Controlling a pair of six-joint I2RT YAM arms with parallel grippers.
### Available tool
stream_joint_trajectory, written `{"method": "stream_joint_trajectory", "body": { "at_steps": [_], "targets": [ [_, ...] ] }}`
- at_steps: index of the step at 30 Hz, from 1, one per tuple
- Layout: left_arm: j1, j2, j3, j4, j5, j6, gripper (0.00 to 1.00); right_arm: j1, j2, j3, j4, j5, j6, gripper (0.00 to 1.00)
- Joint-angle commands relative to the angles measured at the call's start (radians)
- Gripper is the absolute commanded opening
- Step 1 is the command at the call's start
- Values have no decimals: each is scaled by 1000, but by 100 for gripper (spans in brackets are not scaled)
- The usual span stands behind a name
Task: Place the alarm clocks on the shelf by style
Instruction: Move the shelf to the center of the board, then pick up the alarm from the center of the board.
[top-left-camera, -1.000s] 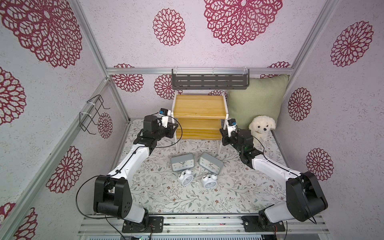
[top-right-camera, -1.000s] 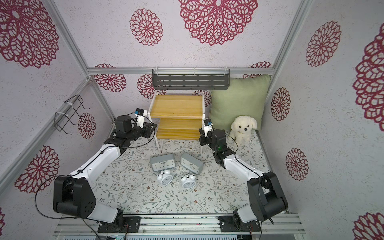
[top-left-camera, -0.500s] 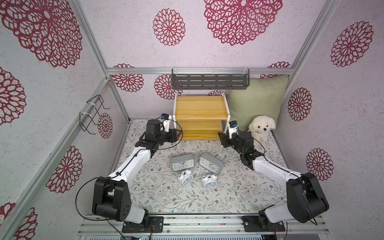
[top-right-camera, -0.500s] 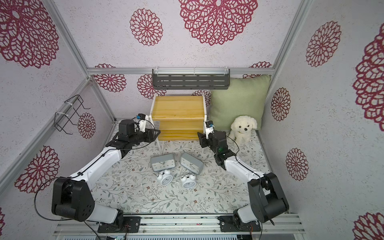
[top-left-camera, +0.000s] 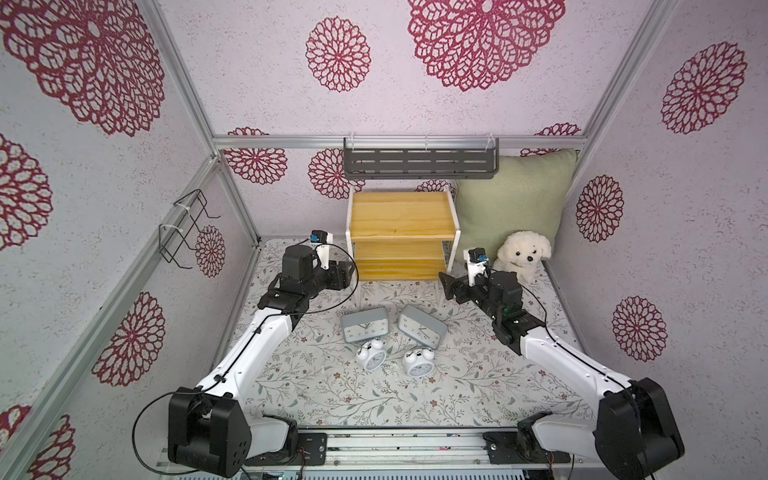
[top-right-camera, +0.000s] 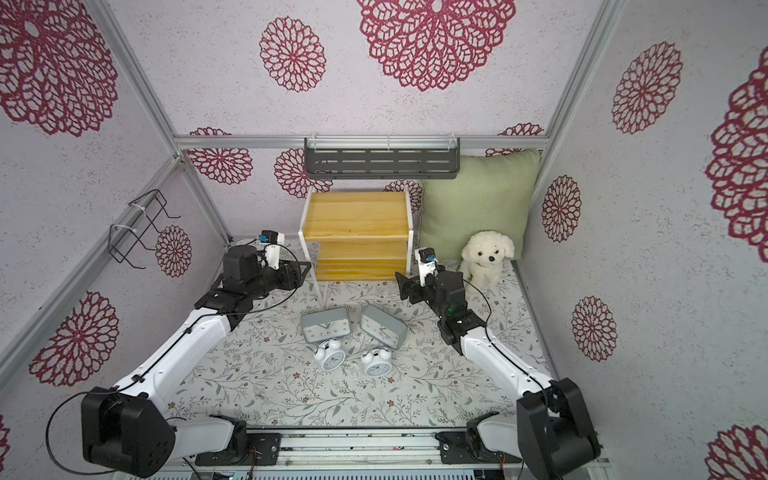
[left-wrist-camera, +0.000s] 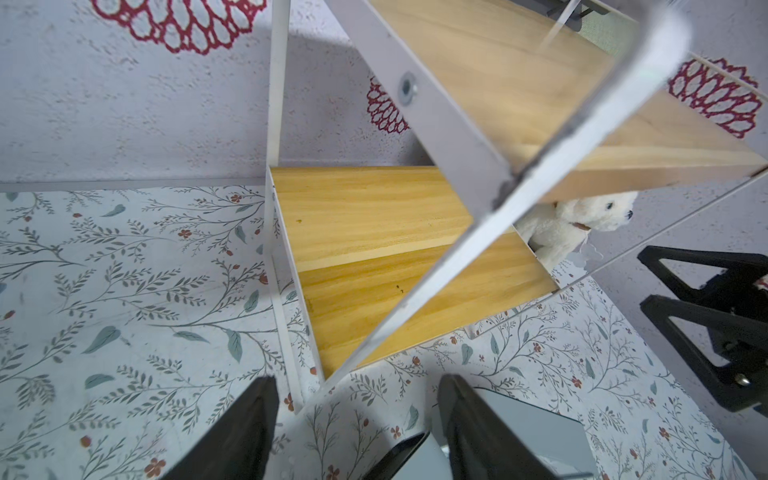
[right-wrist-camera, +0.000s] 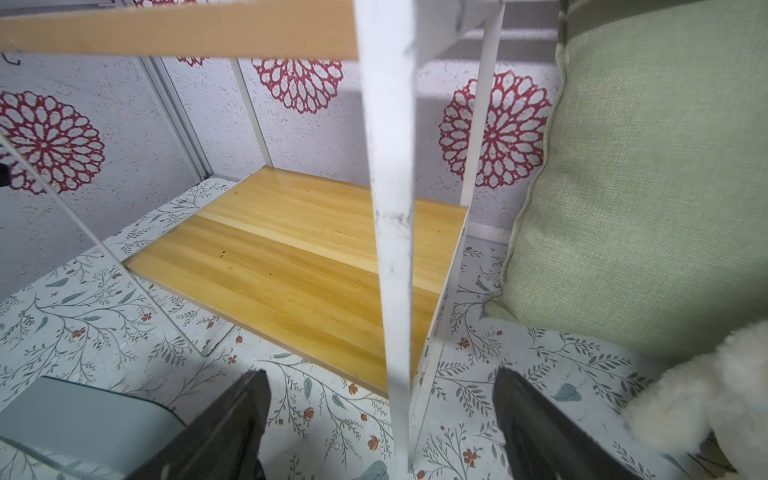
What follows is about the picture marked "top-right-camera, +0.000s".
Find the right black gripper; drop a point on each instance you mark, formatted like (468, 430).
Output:
(417, 288)

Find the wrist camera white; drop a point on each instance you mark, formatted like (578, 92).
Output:
(426, 263)
(272, 241)

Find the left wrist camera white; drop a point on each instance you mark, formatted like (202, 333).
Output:
(272, 241)

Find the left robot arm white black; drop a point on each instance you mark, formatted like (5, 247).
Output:
(125, 428)

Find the green cushion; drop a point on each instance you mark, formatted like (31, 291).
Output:
(487, 194)

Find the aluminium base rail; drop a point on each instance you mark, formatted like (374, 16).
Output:
(367, 449)

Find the white twin-bell alarm clock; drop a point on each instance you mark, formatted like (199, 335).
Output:
(377, 363)
(329, 355)

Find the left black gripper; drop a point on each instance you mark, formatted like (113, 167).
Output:
(293, 279)

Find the yellow wooden two-tier shelf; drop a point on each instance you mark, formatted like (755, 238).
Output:
(356, 236)

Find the black wire wall rack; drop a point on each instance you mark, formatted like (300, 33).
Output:
(144, 212)

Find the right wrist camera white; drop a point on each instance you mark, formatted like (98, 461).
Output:
(426, 263)

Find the white plush dog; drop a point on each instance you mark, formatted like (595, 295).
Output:
(483, 256)

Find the grey square alarm clock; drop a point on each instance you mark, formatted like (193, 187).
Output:
(383, 327)
(325, 325)

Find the grey metal wall shelf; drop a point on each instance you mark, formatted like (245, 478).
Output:
(386, 159)

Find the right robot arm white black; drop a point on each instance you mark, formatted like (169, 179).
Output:
(552, 431)

